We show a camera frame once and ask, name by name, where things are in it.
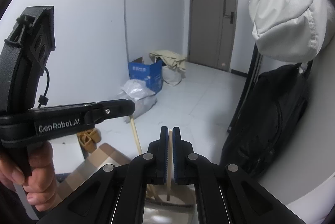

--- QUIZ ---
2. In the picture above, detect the wooden chopstick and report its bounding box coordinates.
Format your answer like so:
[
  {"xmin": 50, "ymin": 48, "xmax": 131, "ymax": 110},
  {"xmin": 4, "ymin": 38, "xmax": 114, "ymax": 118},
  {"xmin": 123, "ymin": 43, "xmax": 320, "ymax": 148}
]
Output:
[
  {"xmin": 166, "ymin": 129, "xmax": 173, "ymax": 201},
  {"xmin": 129, "ymin": 115, "xmax": 159, "ymax": 201}
]

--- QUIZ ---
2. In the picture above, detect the white shoulder bag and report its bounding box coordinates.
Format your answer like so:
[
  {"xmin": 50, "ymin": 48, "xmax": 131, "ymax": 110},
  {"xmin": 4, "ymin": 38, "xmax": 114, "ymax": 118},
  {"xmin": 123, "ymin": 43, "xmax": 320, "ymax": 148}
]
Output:
[{"xmin": 249, "ymin": 0, "xmax": 334, "ymax": 63}]

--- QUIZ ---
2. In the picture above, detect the person's left hand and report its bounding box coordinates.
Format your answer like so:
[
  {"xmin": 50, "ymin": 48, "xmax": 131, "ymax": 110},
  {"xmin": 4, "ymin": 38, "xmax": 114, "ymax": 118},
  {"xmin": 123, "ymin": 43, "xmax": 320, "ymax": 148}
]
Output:
[{"xmin": 1, "ymin": 141, "xmax": 57, "ymax": 212}]

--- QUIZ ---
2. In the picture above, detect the wooden chopstick in holder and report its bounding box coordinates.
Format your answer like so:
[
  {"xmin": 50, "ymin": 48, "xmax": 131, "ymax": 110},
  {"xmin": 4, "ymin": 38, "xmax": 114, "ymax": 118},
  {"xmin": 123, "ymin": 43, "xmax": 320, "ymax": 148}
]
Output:
[{"xmin": 129, "ymin": 115, "xmax": 159, "ymax": 201}]

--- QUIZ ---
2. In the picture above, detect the white utensil holder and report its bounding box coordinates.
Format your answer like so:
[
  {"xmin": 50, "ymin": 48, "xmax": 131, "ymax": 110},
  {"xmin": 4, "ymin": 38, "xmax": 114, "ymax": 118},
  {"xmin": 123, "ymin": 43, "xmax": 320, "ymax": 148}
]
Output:
[{"xmin": 142, "ymin": 182, "xmax": 196, "ymax": 223}]

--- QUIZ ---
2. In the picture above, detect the checkered table mat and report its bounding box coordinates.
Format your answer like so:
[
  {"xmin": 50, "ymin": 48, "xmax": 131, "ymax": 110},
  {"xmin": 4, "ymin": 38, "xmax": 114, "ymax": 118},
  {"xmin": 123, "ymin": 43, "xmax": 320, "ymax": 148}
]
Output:
[{"xmin": 53, "ymin": 143, "xmax": 131, "ymax": 207}]

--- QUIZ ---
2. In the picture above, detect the grey plastic parcel bag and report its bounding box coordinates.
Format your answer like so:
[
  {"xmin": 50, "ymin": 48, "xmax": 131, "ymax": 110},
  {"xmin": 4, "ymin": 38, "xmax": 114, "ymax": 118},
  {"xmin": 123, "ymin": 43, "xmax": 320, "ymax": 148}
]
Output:
[{"xmin": 117, "ymin": 91, "xmax": 157, "ymax": 119}]

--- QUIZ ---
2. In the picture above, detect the tan shoes pair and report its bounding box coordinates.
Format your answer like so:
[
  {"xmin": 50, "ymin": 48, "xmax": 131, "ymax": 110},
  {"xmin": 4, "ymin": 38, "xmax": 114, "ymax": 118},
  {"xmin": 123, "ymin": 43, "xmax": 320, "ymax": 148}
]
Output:
[{"xmin": 77, "ymin": 128, "xmax": 101, "ymax": 154}]

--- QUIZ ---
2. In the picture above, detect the white plastic parcel bag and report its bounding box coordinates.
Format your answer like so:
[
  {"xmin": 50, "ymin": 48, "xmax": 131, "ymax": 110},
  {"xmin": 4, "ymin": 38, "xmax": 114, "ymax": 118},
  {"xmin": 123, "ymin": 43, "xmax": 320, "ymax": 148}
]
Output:
[{"xmin": 121, "ymin": 79, "xmax": 156, "ymax": 101}]

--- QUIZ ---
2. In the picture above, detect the blue cardboard box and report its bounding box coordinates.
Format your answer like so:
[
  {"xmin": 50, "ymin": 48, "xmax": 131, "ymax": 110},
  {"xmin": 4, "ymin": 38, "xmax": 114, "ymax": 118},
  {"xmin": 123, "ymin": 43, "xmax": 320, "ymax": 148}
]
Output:
[{"xmin": 128, "ymin": 57, "xmax": 163, "ymax": 93}]

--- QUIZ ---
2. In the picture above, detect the black backpack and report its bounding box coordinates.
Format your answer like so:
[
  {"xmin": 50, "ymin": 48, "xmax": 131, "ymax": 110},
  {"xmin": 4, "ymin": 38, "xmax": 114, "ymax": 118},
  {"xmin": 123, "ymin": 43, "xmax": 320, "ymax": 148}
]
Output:
[{"xmin": 220, "ymin": 62, "xmax": 312, "ymax": 179}]

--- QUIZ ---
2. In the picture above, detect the beige cloth on bag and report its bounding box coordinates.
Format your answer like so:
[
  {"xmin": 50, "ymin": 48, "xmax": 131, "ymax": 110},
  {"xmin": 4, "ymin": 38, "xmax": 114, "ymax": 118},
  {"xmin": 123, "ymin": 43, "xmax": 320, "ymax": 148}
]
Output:
[{"xmin": 149, "ymin": 50, "xmax": 186, "ymax": 71}]

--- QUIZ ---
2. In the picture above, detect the grey entrance door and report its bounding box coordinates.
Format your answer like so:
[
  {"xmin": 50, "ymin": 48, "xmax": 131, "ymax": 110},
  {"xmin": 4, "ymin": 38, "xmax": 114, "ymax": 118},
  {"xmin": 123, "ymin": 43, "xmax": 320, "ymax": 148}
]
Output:
[{"xmin": 188, "ymin": 0, "xmax": 237, "ymax": 72}]

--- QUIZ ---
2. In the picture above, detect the black door frame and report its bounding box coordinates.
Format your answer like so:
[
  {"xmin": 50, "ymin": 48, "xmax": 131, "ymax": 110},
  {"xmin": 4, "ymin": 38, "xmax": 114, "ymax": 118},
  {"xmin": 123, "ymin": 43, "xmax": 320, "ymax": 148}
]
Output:
[{"xmin": 226, "ymin": 0, "xmax": 265, "ymax": 133}]

